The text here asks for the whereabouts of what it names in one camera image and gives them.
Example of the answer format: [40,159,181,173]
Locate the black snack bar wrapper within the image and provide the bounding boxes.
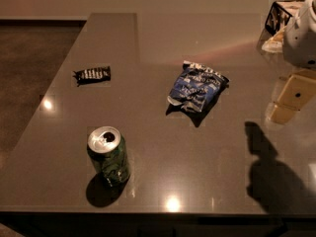
[73,66,111,86]

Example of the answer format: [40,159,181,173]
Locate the pale snack bag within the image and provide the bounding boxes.
[262,28,284,53]

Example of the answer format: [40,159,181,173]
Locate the blue chip bag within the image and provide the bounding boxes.
[167,61,229,113]

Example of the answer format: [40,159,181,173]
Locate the black wire basket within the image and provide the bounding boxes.
[265,0,304,36]

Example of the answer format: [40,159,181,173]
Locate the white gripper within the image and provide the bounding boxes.
[270,0,316,124]

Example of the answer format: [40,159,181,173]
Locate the green soda can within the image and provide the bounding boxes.
[87,126,130,187]

